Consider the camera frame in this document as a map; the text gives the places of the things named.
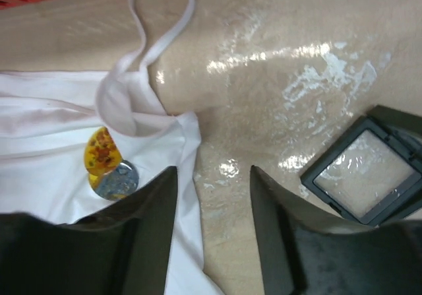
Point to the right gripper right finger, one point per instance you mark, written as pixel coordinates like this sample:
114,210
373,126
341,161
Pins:
306,250

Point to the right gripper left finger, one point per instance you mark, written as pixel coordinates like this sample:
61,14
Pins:
121,249

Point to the round pin brooch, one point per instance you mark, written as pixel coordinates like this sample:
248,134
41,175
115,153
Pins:
118,184

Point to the yellow pin brooch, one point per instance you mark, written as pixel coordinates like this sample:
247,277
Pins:
101,156

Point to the white shirt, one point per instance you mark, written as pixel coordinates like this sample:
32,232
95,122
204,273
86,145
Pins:
47,120

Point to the black display case left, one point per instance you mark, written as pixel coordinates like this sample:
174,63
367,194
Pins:
372,173

